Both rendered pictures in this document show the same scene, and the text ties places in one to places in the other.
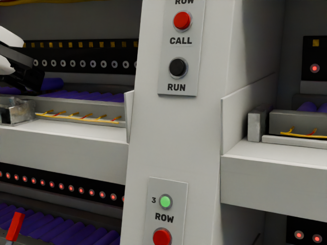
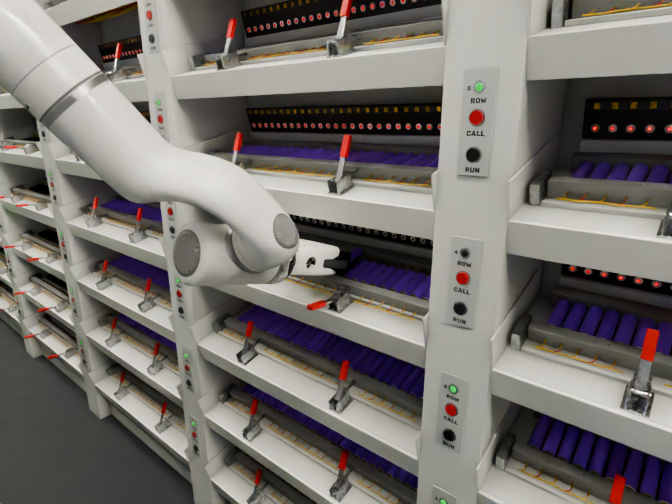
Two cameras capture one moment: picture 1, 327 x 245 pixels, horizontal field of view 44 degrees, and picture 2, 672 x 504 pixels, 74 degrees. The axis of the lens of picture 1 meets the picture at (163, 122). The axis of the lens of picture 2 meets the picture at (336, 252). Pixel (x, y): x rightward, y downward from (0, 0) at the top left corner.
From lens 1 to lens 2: 35 cm
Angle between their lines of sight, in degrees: 20
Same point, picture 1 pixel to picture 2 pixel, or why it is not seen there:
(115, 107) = (412, 304)
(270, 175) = (524, 388)
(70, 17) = not seen: hidden behind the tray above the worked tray
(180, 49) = (461, 296)
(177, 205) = (461, 392)
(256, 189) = (514, 393)
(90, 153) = (398, 345)
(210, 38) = (483, 293)
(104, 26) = not seen: hidden behind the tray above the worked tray
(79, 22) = not seen: hidden behind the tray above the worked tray
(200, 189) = (477, 386)
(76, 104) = (382, 296)
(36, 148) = (358, 332)
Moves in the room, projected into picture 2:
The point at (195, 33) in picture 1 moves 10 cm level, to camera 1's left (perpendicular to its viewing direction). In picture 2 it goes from (472, 288) to (395, 283)
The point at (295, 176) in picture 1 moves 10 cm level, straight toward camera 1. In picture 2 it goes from (540, 392) to (529, 440)
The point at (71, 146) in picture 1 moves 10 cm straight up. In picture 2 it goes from (384, 337) to (386, 277)
